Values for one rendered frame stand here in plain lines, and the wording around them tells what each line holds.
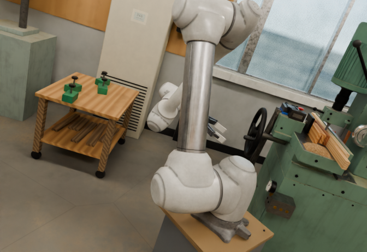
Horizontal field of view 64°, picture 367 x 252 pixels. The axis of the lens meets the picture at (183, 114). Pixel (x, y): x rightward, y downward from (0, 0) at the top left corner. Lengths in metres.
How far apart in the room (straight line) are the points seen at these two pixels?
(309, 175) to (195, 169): 0.77
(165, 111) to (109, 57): 1.45
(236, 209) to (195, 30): 0.64
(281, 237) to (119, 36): 1.96
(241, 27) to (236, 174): 0.52
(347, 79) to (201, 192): 0.96
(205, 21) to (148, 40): 1.64
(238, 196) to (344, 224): 0.83
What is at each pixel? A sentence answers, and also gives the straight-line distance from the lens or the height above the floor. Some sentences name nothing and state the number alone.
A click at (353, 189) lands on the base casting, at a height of 0.77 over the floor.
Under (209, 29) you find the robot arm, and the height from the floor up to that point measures 1.29.
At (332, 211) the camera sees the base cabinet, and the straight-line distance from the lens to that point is 1.72.
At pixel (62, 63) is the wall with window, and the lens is 3.24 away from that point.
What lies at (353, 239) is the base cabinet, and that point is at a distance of 1.86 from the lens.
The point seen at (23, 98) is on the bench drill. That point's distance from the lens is 2.82.
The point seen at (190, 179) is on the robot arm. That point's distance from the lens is 0.96.
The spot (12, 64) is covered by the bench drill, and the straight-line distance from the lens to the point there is 2.77.
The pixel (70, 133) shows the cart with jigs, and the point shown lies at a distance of 2.42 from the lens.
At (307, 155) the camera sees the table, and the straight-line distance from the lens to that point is 1.47.
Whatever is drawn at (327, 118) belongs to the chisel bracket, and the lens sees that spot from 1.68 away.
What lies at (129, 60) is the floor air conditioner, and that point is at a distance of 2.68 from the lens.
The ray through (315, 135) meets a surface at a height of 0.94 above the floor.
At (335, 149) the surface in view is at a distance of 1.55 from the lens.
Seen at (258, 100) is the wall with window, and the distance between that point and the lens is 3.04.
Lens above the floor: 1.36
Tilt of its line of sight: 21 degrees down
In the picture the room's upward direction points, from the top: 18 degrees clockwise
